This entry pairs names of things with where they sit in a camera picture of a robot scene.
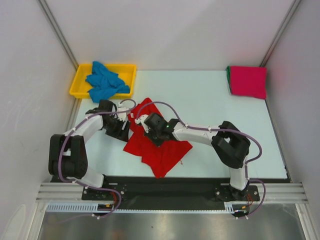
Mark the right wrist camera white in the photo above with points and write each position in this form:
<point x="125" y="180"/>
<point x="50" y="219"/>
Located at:
<point x="141" y="122"/>

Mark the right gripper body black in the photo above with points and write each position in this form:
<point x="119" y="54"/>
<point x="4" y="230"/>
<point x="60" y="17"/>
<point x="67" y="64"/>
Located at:
<point x="154" y="136"/>

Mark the blue t shirt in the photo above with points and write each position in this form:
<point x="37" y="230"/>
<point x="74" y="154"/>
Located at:
<point x="105" y="83"/>

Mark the aluminium frame rail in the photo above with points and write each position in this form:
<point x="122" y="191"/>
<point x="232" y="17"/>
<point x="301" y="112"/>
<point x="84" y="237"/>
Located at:
<point x="129" y="187"/>

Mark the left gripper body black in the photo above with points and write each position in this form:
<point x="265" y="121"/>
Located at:
<point x="114" y="128"/>

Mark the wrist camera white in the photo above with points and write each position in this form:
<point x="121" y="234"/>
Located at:
<point x="121" y="113"/>
<point x="141" y="122"/>

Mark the folded magenta t shirt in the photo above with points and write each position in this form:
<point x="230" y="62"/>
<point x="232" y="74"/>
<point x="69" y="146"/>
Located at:
<point x="247" y="81"/>

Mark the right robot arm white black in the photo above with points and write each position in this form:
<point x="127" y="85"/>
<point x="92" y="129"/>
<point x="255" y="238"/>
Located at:
<point x="231" y="147"/>

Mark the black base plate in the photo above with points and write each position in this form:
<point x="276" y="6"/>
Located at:
<point x="195" y="202"/>

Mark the grey slotted cable duct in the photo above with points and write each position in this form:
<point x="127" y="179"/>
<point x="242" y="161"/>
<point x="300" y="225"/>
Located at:
<point x="101" y="208"/>

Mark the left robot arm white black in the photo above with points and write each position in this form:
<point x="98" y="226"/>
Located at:
<point x="68" y="158"/>

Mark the red t shirt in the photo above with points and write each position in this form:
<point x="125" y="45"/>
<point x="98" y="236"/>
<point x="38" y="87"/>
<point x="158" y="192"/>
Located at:
<point x="160" y="159"/>

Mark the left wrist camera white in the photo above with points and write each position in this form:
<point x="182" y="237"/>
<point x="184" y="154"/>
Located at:
<point x="121" y="113"/>

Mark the yellow plastic tray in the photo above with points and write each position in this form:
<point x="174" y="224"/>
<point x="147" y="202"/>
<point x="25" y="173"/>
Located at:
<point x="80" y="87"/>

